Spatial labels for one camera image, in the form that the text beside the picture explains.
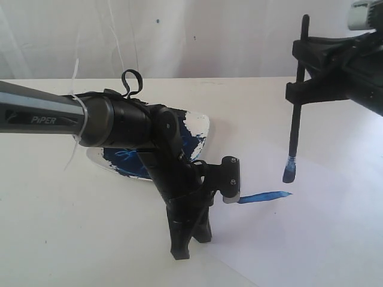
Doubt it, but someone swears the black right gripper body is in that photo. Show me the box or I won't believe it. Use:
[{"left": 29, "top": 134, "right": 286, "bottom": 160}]
[{"left": 342, "top": 31, "right": 382, "bottom": 116}]

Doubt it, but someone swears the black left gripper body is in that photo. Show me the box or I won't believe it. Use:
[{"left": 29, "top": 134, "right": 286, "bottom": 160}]
[{"left": 163, "top": 182, "right": 214, "bottom": 230}]

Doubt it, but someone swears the black paintbrush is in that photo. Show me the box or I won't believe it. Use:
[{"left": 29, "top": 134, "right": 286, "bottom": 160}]
[{"left": 282, "top": 14, "right": 310, "bottom": 184}]

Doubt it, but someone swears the white paper sheet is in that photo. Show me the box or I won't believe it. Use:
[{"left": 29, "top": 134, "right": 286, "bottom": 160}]
[{"left": 193, "top": 142, "right": 382, "bottom": 286}]

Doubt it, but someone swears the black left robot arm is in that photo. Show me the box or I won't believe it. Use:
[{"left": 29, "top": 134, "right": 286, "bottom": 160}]
[{"left": 1, "top": 82, "right": 214, "bottom": 259}]

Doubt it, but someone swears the white plate with blue paint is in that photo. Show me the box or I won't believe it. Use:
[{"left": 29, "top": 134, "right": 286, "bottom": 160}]
[{"left": 86, "top": 108, "right": 210, "bottom": 181}]

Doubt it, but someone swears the white zip tie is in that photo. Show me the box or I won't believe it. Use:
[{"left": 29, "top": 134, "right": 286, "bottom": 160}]
[{"left": 63, "top": 58, "right": 89, "bottom": 172}]

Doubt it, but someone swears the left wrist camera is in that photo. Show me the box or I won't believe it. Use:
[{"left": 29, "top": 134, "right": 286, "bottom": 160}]
[{"left": 203, "top": 156, "right": 241, "bottom": 204}]

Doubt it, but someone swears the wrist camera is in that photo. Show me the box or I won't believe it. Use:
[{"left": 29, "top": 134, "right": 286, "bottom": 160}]
[
  {"left": 347, "top": 1, "right": 382, "bottom": 30},
  {"left": 203, "top": 156, "right": 241, "bottom": 204}
]

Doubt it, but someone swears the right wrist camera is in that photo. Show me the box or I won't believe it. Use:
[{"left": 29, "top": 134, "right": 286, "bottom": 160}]
[{"left": 347, "top": 1, "right": 382, "bottom": 30}]

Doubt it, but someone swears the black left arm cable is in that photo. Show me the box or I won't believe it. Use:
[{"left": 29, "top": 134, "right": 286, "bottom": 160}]
[{"left": 71, "top": 69, "right": 216, "bottom": 240}]

